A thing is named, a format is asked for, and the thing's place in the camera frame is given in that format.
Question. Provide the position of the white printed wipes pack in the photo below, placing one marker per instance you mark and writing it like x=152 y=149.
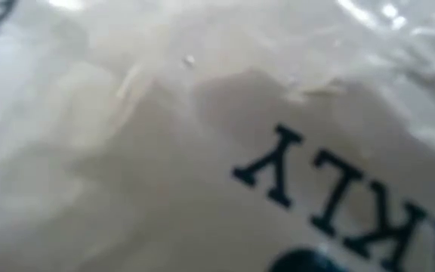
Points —
x=217 y=151

